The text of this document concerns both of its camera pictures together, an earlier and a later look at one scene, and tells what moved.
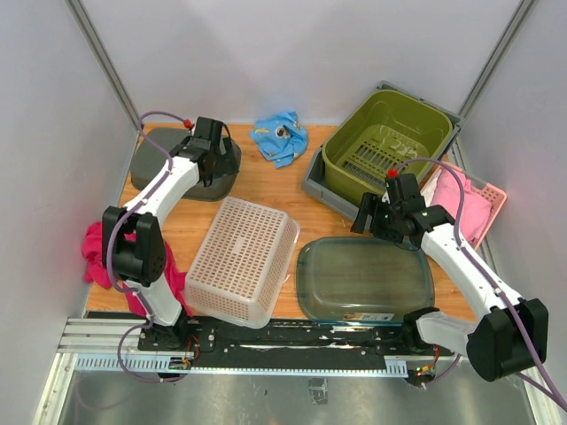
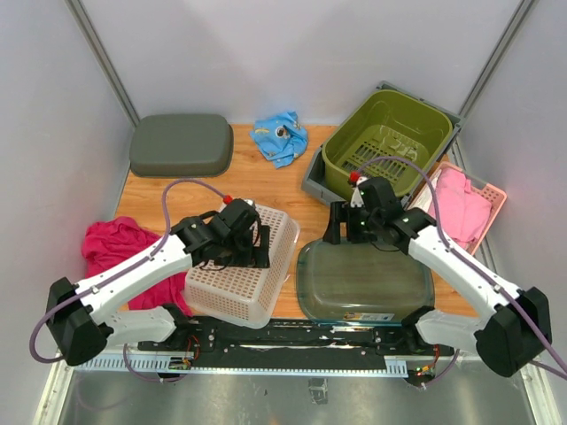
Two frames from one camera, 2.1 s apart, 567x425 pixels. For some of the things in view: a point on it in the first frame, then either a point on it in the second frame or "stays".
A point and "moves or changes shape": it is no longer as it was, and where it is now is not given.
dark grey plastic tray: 149,158 moves or changes shape
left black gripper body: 220,162 to 240,251
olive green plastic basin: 392,133 stays
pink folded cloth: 476,210 stays
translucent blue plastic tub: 361,281 stays
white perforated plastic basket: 240,263 stays
